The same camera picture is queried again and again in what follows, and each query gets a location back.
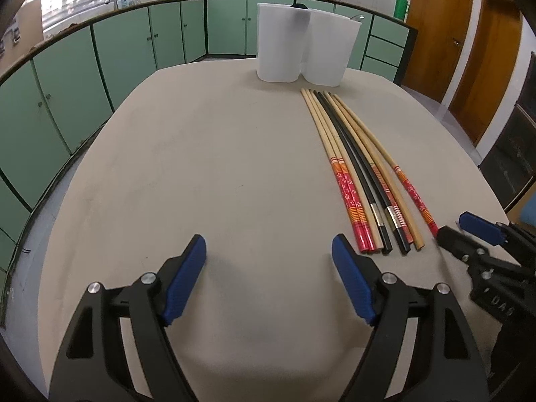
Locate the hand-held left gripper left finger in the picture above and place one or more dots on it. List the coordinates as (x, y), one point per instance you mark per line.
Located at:
(186, 280)

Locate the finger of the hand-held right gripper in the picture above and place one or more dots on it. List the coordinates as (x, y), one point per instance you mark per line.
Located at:
(454, 240)
(481, 228)

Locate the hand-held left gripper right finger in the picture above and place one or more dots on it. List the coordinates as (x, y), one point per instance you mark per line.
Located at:
(354, 284)

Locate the row of chopsticks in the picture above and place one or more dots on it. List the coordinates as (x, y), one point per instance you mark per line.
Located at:
(414, 234)

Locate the black chopstick silver band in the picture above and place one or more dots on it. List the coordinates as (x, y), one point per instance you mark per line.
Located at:
(404, 243)
(387, 243)

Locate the plain bamboo chopstick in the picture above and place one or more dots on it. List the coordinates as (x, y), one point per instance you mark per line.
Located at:
(379, 238)

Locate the red floral bamboo chopstick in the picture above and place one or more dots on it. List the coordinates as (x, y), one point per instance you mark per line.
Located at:
(323, 121)
(417, 201)
(379, 176)
(316, 121)

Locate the white double utensil holder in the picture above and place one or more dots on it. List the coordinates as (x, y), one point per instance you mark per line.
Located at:
(280, 50)

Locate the black cabinet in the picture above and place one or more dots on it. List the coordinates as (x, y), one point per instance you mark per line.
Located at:
(511, 155)

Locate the wooden door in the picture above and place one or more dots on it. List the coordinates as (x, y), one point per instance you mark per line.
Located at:
(435, 29)
(485, 71)

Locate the green thermos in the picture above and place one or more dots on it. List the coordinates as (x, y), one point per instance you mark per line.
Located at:
(401, 8)

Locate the green lower kitchen cabinets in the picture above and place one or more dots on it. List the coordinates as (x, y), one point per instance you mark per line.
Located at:
(125, 50)

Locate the metal spoon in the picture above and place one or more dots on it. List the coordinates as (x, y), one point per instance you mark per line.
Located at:
(357, 17)

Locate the black utensil tip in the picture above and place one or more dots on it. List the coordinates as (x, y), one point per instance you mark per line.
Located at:
(299, 6)

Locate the wooden board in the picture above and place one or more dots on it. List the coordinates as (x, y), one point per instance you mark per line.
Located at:
(29, 21)

